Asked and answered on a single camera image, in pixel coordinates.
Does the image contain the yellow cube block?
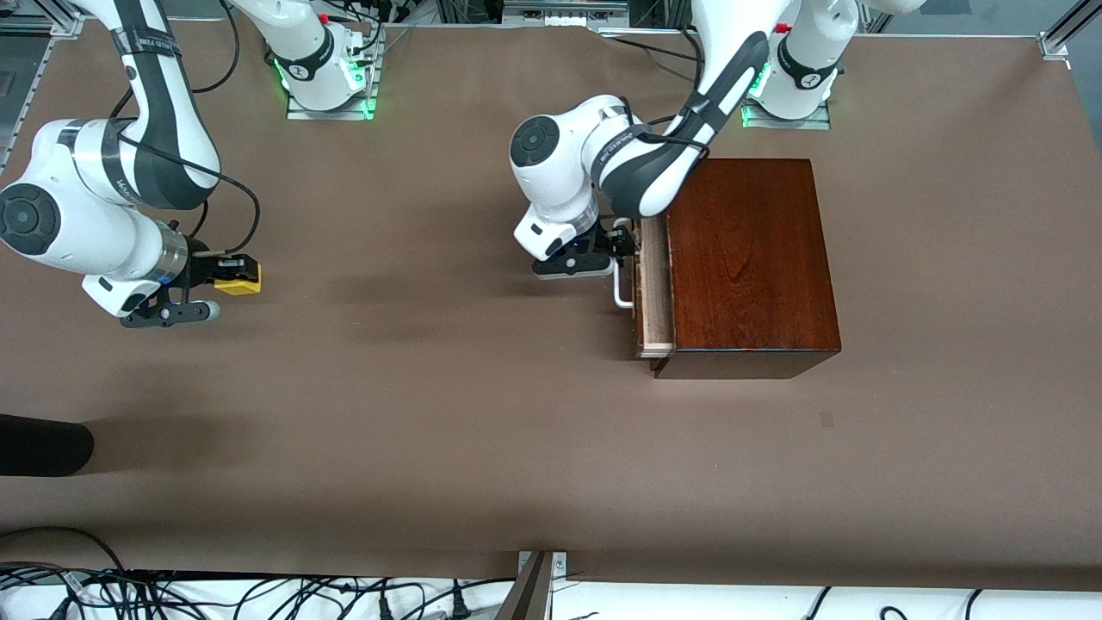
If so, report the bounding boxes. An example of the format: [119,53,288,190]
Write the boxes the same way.
[214,263,263,297]

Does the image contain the light wooden drawer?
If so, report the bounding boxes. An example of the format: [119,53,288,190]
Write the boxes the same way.
[633,215,678,359]

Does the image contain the dark brown wooden cabinet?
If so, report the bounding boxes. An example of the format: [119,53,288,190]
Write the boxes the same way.
[653,158,842,380]

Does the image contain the black cylindrical object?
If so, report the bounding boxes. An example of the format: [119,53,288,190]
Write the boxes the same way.
[0,413,95,477]

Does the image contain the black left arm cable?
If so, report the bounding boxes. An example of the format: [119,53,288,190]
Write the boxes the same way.
[616,26,734,166]

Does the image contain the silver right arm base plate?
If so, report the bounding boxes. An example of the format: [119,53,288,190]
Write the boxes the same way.
[286,50,380,121]

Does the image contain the black base power cable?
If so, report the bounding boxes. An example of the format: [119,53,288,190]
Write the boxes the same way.
[601,31,700,68]

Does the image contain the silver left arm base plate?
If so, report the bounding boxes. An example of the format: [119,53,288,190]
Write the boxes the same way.
[740,93,833,131]

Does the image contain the silver frame rail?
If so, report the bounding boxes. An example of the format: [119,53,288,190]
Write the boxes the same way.
[503,0,630,28]

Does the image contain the aluminium frame profile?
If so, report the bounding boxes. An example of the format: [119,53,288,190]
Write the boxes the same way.
[1037,0,1102,60]
[0,0,84,37]

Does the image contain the silver corner bracket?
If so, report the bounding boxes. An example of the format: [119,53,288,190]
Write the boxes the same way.
[517,551,568,583]

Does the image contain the aluminium frame post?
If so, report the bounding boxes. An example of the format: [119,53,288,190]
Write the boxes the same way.
[494,553,553,620]

